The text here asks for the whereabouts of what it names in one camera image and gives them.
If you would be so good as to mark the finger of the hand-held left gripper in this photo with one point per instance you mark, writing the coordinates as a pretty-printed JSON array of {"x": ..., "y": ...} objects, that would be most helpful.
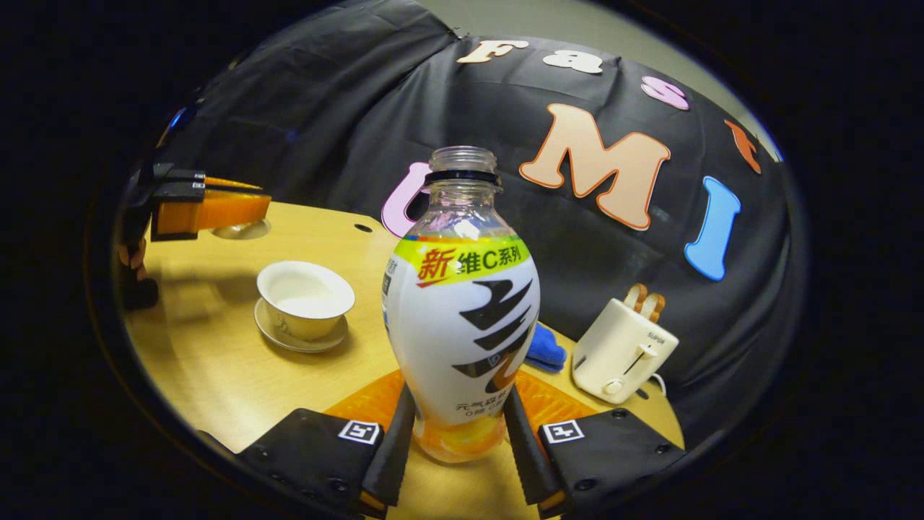
[
  {"x": 180, "y": 179},
  {"x": 216, "y": 209}
]

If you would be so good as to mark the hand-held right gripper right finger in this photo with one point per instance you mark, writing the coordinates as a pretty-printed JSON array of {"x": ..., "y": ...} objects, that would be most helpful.
[{"x": 527, "y": 462}]

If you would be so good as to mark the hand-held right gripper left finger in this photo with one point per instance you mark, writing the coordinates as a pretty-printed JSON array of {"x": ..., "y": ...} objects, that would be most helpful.
[{"x": 393, "y": 462}]

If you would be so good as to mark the cream ceramic teacup lid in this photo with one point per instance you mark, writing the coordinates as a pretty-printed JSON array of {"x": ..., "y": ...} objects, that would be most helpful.
[{"x": 242, "y": 231}]

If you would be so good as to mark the cream ceramic teacup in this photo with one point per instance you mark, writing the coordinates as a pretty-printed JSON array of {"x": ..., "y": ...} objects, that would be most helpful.
[{"x": 307, "y": 310}]

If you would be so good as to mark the labelled plastic water bottle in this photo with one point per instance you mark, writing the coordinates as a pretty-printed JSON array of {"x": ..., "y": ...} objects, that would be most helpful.
[{"x": 462, "y": 325}]

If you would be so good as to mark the blue microfibre towel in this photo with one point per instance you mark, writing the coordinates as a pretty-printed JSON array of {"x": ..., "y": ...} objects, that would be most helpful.
[{"x": 545, "y": 350}]

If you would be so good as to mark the white toaster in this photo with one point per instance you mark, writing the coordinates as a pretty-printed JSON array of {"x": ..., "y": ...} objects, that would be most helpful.
[{"x": 621, "y": 354}]

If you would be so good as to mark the black backdrop cloth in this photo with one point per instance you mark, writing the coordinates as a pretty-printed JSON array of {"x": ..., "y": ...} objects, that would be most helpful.
[{"x": 325, "y": 108}]

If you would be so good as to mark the cream ceramic saucer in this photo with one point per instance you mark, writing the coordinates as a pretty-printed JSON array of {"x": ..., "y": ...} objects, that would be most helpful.
[{"x": 289, "y": 339}]

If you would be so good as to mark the toast slice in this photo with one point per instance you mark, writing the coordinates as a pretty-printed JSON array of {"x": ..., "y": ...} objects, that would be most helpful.
[
  {"x": 635, "y": 297},
  {"x": 654, "y": 307}
]

